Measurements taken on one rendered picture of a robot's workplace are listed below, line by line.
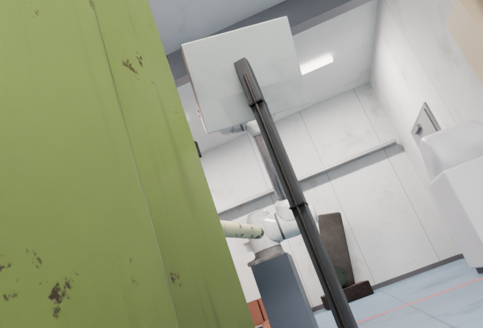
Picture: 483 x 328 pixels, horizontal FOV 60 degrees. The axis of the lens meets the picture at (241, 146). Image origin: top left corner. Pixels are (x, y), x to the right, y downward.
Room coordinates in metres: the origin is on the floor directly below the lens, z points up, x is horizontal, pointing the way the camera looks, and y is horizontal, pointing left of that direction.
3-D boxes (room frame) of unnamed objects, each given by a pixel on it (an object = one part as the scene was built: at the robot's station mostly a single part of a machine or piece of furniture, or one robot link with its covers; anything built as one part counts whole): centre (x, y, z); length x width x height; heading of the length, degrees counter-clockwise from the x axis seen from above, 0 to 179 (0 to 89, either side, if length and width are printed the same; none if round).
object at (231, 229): (1.20, 0.11, 0.62); 0.44 x 0.05 x 0.05; 164
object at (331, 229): (7.69, -0.80, 0.77); 0.95 x 0.91 x 1.55; 173
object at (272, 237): (2.34, 0.05, 0.77); 0.18 x 0.16 x 0.22; 87
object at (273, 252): (2.34, 0.08, 0.63); 0.22 x 0.18 x 0.06; 83
